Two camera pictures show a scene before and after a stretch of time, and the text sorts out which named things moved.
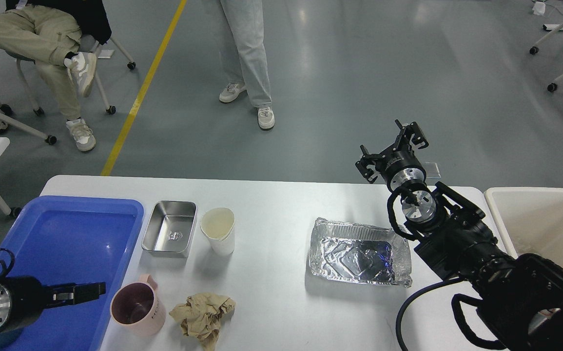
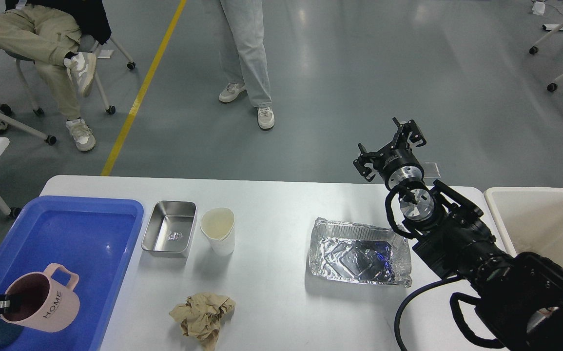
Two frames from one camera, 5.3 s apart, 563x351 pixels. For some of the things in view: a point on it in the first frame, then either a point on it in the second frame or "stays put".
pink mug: x=137 y=307 → x=44 y=301
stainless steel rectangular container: x=168 y=225 stays put
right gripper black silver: x=401 y=168 stays put
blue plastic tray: x=67 y=240 stays put
